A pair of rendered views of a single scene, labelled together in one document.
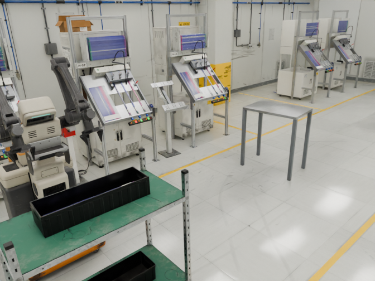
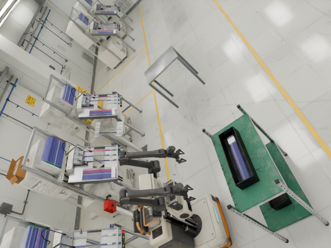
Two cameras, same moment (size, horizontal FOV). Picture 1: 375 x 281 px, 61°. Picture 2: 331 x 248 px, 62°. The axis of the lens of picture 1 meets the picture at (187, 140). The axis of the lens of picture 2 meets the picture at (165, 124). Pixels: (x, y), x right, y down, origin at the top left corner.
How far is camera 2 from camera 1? 1.64 m
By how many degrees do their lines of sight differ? 23
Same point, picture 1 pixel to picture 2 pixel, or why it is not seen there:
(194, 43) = (70, 94)
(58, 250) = (272, 171)
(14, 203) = (181, 239)
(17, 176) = (167, 228)
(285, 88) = (113, 61)
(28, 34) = not seen: outside the picture
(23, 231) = (249, 194)
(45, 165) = not seen: hidden behind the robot
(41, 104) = (146, 179)
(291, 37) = (82, 35)
